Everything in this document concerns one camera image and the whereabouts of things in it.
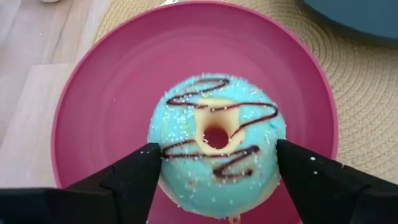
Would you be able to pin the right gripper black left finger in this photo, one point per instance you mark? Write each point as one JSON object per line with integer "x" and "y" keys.
{"x": 130, "y": 186}

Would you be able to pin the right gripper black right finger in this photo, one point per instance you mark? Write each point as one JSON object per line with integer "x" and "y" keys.
{"x": 311, "y": 186}

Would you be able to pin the reddish pink round plate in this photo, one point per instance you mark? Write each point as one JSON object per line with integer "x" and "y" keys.
{"x": 109, "y": 109}

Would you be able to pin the woven straw round placemat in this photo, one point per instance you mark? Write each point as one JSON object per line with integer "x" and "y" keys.
{"x": 357, "y": 109}

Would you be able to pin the dark grey round plate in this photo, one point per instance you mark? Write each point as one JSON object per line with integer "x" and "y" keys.
{"x": 357, "y": 15}

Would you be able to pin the small white placemat tag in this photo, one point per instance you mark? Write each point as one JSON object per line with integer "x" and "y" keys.
{"x": 169, "y": 2}

